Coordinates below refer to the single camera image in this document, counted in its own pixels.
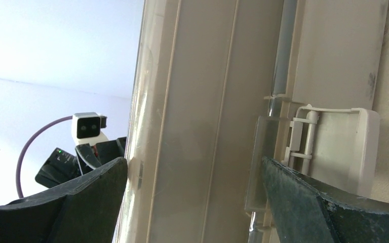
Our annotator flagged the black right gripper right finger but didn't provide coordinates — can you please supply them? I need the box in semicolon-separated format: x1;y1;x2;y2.
262;157;389;242

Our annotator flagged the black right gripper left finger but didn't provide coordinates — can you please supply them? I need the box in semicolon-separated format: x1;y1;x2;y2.
0;157;128;242

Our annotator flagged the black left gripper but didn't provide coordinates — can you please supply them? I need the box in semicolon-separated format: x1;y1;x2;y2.
35;137;127;188

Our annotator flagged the beige translucent tool box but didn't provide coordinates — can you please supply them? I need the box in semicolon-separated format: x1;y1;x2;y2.
114;1;388;242

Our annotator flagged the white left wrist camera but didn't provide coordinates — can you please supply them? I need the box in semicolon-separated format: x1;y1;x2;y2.
71;112;109;146

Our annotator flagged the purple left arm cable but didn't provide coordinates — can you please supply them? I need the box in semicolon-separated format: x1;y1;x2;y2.
15;115;73;199

